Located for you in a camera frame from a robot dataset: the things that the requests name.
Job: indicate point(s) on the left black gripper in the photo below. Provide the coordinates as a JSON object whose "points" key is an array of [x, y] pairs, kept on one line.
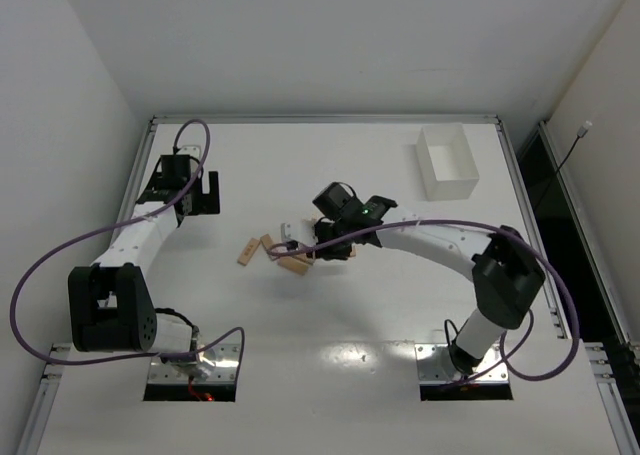
{"points": [[201, 195]]}

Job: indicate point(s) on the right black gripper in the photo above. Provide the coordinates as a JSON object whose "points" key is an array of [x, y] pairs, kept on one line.
{"points": [[326, 237]]}

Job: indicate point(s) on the wood block three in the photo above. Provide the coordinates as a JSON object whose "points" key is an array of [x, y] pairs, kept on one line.
{"points": [[267, 243]]}

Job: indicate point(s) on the wood block two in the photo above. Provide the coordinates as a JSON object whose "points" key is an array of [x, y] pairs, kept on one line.
{"points": [[248, 251]]}

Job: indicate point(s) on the white rectangular box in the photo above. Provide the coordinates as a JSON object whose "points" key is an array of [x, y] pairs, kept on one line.
{"points": [[447, 166]]}

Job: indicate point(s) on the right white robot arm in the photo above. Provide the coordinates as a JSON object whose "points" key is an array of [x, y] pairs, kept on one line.
{"points": [[506, 278]]}

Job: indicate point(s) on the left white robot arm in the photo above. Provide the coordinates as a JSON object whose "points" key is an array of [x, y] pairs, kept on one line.
{"points": [[111, 309]]}

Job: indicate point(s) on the wood block seven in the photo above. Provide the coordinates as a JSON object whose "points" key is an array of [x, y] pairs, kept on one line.
{"points": [[306, 227]]}

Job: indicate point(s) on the wood block four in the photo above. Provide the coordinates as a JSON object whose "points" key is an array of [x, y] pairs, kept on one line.
{"points": [[293, 265]]}

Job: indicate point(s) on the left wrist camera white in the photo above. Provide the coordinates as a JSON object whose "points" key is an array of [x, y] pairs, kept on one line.
{"points": [[192, 150]]}

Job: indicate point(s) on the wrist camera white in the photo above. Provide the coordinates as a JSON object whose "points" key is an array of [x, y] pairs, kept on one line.
{"points": [[291, 232], [192, 150]]}

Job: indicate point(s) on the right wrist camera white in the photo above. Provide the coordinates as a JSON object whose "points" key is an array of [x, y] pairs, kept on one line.
{"points": [[291, 232]]}

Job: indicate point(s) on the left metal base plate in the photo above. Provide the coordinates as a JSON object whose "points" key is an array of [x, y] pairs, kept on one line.
{"points": [[216, 366]]}

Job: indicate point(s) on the metal base plate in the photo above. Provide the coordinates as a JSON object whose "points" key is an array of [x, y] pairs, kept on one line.
{"points": [[435, 369], [216, 366]]}

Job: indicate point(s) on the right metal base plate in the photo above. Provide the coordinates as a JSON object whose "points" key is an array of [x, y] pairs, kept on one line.
{"points": [[435, 369]]}

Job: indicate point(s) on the black wall cable white plug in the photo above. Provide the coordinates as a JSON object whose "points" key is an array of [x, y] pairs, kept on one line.
{"points": [[581, 133]]}

